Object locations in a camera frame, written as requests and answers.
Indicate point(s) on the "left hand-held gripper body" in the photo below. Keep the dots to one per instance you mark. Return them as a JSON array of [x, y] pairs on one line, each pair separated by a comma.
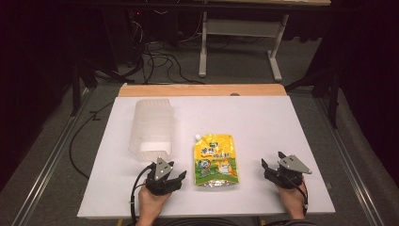
[[163, 183]]

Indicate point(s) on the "white table board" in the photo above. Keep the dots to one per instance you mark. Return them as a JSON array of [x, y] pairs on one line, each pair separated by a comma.
[[251, 125]]

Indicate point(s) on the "metal floor rail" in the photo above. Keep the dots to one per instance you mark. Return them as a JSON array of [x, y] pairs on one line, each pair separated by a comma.
[[346, 163], [47, 166]]

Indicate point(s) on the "person's left hand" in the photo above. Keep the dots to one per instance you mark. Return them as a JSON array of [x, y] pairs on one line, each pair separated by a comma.
[[152, 202]]

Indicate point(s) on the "translucent plastic container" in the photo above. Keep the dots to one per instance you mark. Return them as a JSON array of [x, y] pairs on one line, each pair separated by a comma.
[[152, 130]]

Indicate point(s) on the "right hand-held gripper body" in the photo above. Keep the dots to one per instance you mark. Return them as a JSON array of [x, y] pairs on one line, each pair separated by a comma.
[[288, 175]]

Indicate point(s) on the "yellow spouted pouch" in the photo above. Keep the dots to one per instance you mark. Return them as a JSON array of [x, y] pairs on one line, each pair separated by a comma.
[[215, 160]]

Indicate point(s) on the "person's right hand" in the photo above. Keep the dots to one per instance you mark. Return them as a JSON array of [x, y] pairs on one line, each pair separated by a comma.
[[290, 197]]

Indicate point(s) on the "dark computer tower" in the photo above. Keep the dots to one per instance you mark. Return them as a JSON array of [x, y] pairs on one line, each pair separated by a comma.
[[124, 34]]

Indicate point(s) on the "black metal stand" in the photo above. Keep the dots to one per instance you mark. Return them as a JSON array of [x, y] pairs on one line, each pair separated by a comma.
[[76, 84], [329, 88]]

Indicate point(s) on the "white metal desk frame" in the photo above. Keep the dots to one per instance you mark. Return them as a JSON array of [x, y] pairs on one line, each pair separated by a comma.
[[241, 29]]

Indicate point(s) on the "wooden table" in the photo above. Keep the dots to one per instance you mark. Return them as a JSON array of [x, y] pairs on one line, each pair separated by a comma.
[[200, 90]]

